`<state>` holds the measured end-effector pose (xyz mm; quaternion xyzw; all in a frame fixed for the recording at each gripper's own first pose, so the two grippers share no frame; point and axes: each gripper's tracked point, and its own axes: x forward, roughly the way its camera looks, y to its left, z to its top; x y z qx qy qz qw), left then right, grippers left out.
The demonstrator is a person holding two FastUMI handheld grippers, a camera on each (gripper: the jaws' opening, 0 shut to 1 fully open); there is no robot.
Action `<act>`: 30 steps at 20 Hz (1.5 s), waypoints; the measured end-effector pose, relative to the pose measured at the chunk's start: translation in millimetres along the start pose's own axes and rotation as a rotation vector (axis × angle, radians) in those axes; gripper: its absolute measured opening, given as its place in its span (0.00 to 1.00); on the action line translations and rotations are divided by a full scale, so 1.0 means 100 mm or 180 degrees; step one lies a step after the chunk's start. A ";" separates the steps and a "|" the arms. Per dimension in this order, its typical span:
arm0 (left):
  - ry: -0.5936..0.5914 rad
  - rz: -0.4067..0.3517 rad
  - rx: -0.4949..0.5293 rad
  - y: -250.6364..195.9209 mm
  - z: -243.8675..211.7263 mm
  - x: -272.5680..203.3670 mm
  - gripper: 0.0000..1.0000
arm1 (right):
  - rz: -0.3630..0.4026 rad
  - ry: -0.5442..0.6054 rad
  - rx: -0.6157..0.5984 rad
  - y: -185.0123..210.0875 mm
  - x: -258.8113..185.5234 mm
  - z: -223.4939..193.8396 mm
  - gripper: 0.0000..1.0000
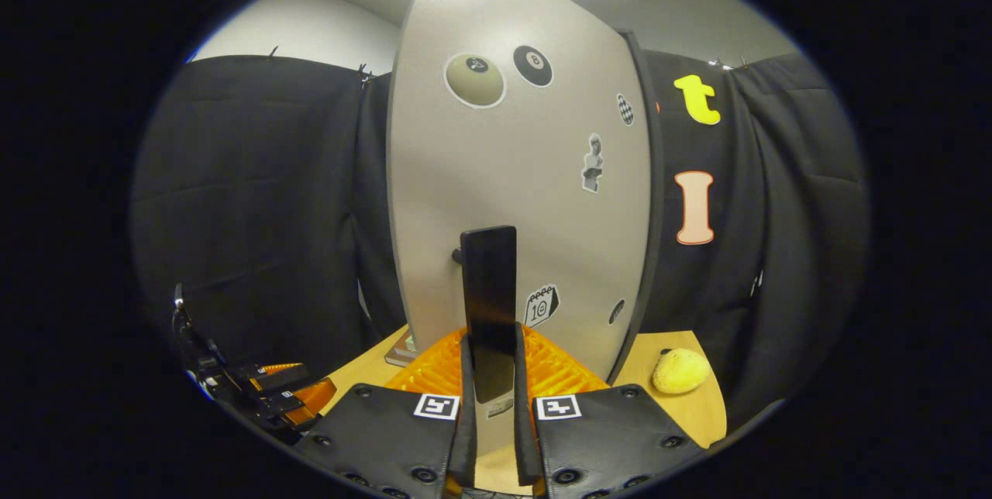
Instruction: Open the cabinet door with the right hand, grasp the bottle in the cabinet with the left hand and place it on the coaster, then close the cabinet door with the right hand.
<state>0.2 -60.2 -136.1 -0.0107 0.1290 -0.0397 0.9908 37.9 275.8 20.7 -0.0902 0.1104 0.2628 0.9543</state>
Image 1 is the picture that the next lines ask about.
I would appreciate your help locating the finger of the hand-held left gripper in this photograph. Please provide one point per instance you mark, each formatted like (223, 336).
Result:
(279, 377)
(310, 402)

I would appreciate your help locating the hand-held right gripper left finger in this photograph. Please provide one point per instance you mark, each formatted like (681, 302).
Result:
(467, 437)

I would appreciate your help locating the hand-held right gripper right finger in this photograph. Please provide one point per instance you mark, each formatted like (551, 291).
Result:
(525, 437)

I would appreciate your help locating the grey cabinet door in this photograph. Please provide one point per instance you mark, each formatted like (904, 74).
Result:
(504, 173)

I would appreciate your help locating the dark grey cabinet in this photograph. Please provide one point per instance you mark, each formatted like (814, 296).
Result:
(657, 197)

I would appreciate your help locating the small flat box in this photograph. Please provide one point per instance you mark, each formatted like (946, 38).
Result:
(401, 349)

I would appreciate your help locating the yellow plush toy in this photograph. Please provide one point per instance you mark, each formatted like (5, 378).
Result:
(680, 371)

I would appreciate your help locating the black backdrop cloth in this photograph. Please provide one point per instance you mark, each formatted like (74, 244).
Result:
(256, 189)

